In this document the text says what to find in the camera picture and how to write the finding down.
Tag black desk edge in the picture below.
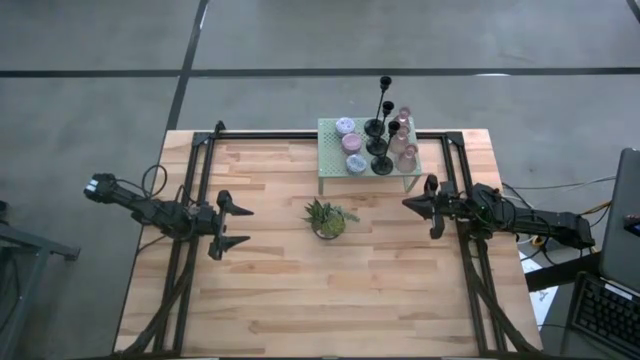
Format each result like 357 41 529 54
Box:
524 251 601 294

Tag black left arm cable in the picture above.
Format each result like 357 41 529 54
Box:
141 163 169 199

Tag pink patterned candle tin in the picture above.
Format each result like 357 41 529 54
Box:
340 132 364 156

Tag pale green perforated metal shelf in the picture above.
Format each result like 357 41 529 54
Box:
317 117 424 195

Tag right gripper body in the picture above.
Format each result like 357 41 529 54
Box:
423 173 476 240

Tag black metal candlestick holder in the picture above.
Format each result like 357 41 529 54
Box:
370 119 402 177
365 99 396 157
363 74 394 139

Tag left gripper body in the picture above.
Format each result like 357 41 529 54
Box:
192 189 232 261

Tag blue-green leaf-patterned candle tin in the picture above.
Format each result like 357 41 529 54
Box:
345 153 368 176

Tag succulent plants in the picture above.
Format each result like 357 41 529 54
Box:
302 197 361 241

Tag yellow cable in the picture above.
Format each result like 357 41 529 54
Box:
531 199 614 251

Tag black keyboard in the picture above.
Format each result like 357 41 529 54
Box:
569 271 640 359

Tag grey metal cart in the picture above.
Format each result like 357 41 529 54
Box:
0 199 81 360

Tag white leaf-patterned candle tin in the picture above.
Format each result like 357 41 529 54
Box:
334 116 357 139

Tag white paper sheet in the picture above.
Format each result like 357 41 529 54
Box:
518 251 560 329

